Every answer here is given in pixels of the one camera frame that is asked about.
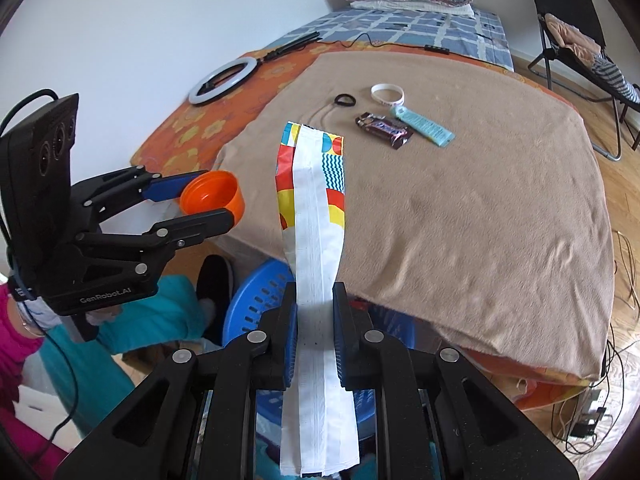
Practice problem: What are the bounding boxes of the blue plastic basket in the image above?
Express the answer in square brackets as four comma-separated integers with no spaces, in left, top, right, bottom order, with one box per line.
[222,259,418,480]

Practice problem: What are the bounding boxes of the teal packet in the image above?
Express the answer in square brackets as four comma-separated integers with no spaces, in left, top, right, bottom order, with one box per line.
[390,105,456,149]

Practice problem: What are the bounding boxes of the brown chocolate bar wrapper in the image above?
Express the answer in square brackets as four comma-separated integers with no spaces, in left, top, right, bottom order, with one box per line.
[355,112,415,151]

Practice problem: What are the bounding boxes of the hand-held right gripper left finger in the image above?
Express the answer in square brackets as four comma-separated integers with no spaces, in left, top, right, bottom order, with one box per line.
[52,282,301,480]

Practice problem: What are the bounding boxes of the colourful white snack wrapper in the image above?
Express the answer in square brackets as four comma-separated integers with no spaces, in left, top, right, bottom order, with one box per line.
[274,121,360,478]

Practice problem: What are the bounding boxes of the striped cloth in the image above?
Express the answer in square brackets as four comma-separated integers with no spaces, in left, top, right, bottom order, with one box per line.
[590,55,640,106]

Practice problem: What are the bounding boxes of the blue plaid bed sheet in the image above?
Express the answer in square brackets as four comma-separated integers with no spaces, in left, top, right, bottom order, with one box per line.
[265,7,516,72]

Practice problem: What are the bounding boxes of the black cable with controller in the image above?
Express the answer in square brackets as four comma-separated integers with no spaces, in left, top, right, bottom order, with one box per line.
[320,30,501,54]

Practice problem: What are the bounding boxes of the ring light with black stand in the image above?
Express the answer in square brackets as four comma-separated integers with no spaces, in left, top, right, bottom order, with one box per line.
[188,31,321,107]

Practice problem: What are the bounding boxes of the black floor cables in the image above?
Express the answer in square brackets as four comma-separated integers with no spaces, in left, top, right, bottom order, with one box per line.
[550,330,640,456]

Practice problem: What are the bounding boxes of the white wristband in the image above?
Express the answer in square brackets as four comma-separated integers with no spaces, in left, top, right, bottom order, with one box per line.
[371,84,405,106]

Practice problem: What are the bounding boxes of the white folded sheet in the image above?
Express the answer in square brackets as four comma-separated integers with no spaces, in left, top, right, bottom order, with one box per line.
[350,0,476,17]

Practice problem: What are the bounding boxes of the person's teal trouser legs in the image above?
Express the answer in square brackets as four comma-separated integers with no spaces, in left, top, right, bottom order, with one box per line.
[40,275,206,426]

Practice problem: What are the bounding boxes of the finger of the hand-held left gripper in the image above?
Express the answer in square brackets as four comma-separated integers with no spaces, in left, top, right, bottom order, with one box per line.
[70,164,207,231]
[75,208,237,276]

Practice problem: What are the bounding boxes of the pink cloth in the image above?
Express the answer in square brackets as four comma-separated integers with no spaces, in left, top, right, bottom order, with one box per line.
[544,12,603,66]

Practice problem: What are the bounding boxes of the white power strip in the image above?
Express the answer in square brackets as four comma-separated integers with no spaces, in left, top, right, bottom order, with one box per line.
[575,390,608,436]

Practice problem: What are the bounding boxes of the beige blanket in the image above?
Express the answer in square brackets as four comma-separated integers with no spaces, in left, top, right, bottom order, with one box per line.
[212,52,615,383]

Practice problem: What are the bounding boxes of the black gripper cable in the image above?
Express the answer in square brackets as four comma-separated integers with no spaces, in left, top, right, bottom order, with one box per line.
[0,89,81,453]

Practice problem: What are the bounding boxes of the beige floor cable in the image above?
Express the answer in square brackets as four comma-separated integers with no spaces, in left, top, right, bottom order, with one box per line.
[612,230,640,311]

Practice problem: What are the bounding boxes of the orange plastic cup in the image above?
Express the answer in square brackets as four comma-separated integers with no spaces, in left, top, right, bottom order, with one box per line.
[180,170,246,225]

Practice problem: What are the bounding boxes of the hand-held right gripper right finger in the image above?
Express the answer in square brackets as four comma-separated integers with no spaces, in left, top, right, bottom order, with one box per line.
[332,281,581,480]

